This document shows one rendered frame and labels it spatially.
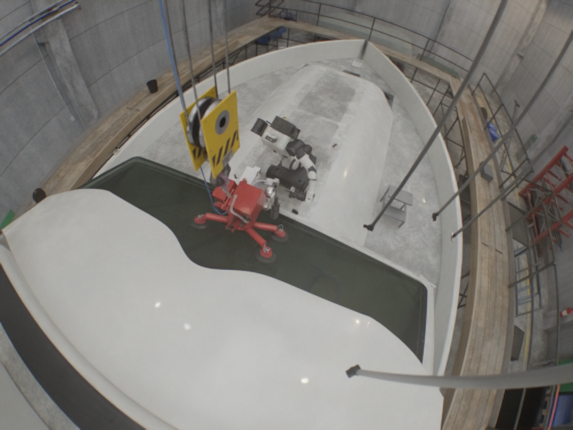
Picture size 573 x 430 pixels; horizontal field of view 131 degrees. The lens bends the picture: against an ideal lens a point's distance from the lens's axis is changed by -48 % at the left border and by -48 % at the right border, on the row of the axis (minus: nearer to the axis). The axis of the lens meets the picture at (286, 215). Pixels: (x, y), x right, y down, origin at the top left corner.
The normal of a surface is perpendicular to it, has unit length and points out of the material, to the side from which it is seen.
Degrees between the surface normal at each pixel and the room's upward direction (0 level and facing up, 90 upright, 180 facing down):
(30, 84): 90
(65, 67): 90
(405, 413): 21
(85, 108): 90
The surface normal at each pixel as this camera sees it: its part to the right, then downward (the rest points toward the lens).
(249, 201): -0.07, -0.22
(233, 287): 0.25, -0.73
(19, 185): 0.91, 0.38
